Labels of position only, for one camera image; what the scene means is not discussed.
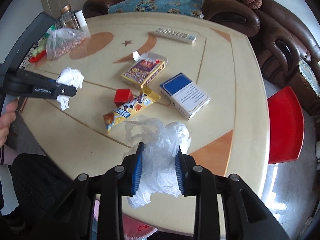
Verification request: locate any white tissue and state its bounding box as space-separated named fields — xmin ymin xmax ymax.
xmin=56 ymin=67 xmax=84 ymax=111

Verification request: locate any clear bag of peanuts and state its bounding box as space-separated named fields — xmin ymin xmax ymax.
xmin=46 ymin=28 xmax=87 ymax=61

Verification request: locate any clear plastic bag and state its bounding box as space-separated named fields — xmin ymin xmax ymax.
xmin=124 ymin=115 xmax=191 ymax=209

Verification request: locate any yellow snack wrapper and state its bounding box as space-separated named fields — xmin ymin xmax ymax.
xmin=103 ymin=86 xmax=161 ymax=133

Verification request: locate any white remote control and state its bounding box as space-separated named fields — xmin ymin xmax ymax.
xmin=148 ymin=28 xmax=197 ymax=44

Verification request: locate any blue white medicine box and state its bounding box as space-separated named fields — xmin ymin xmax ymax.
xmin=159 ymin=73 xmax=211 ymax=120

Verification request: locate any fruit plate red rim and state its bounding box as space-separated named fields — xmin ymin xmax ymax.
xmin=29 ymin=32 xmax=50 ymax=63

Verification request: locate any person's left hand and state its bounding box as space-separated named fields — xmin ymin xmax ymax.
xmin=0 ymin=99 xmax=18 ymax=147

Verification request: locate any brown leather sofa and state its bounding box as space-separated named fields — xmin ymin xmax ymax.
xmin=83 ymin=0 xmax=319 ymax=116

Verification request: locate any glass jar brown lid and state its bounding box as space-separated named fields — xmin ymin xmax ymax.
xmin=60 ymin=4 xmax=80 ymax=29

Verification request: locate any pink lined trash bin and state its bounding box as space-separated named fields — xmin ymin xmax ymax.
xmin=93 ymin=199 xmax=158 ymax=240

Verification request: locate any white cylindrical bottle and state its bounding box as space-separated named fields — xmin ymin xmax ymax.
xmin=75 ymin=10 xmax=87 ymax=28

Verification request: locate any purple yellow snack box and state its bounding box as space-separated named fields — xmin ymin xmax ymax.
xmin=121 ymin=51 xmax=168 ymax=89

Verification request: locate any red cube box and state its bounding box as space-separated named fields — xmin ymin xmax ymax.
xmin=113 ymin=89 xmax=134 ymax=107

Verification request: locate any blue floral cushion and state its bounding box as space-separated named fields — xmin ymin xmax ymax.
xmin=107 ymin=0 xmax=204 ymax=19

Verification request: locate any red plastic stool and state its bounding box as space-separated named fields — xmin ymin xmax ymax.
xmin=267 ymin=86 xmax=304 ymax=164

